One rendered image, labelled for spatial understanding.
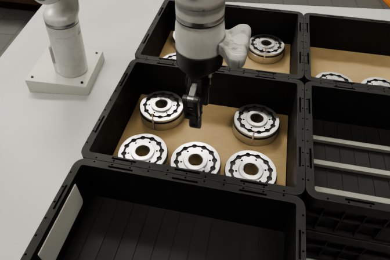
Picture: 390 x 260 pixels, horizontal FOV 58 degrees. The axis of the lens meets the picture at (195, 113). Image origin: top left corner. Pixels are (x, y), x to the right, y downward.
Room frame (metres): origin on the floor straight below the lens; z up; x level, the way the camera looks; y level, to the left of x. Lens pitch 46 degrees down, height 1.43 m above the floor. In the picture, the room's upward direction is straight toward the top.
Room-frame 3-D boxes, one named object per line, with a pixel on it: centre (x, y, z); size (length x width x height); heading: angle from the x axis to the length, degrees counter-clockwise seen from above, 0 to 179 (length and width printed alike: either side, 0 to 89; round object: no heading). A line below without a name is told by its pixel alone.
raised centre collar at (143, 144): (0.44, 0.11, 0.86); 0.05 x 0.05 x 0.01
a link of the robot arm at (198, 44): (0.45, -0.03, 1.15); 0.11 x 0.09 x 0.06; 77
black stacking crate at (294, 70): (0.78, -0.08, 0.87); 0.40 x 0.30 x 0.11; 78
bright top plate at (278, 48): (0.83, -0.20, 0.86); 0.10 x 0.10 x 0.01
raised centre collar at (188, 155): (0.42, 0.00, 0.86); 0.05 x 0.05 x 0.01
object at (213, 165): (0.42, 0.00, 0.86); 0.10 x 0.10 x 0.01
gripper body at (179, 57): (0.45, -0.01, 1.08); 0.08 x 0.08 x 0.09
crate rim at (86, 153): (0.49, -0.02, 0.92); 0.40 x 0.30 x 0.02; 78
